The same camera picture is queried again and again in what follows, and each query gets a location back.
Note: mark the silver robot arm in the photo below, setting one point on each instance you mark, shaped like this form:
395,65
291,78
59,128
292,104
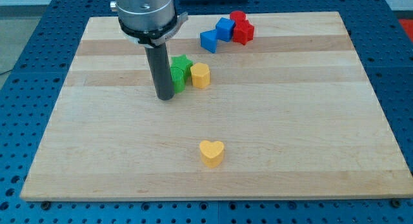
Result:
150,23

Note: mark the yellow hexagon block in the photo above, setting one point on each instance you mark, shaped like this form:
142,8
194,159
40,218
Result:
200,73

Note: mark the yellow heart block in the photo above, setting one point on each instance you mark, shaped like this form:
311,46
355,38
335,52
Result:
212,153

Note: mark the green star block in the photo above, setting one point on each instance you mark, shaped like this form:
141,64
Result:
183,63

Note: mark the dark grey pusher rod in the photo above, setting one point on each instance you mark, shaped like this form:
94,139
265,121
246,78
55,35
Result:
160,70

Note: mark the blue angular block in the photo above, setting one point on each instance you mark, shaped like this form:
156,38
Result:
208,40

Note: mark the blue cube block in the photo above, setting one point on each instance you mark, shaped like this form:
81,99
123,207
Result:
224,29

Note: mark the red star block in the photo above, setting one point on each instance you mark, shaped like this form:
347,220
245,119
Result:
243,32

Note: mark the wooden board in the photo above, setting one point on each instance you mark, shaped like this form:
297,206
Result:
294,107

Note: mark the red round block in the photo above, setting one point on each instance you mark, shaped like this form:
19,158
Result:
238,16

